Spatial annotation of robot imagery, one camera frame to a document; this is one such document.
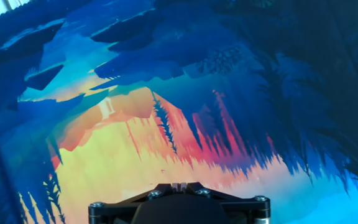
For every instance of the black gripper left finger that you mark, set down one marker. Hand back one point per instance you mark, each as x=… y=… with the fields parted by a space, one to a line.
x=113 y=209

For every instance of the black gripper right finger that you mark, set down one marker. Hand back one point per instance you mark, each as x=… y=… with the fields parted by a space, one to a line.
x=244 y=207

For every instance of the colourful forest sunset cloth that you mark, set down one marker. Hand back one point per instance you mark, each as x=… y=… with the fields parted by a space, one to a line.
x=179 y=93

